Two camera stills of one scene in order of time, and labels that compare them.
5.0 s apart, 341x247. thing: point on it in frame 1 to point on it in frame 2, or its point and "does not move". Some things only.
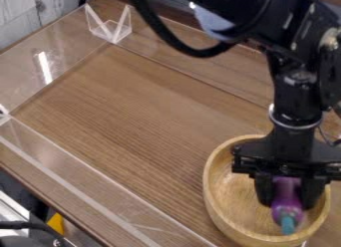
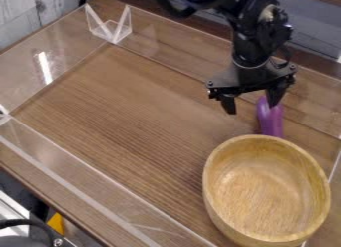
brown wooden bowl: x=233 y=208 does not move
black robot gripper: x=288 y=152 to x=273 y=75
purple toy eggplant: x=287 y=204 to x=271 y=118
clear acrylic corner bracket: x=112 y=30 does not move
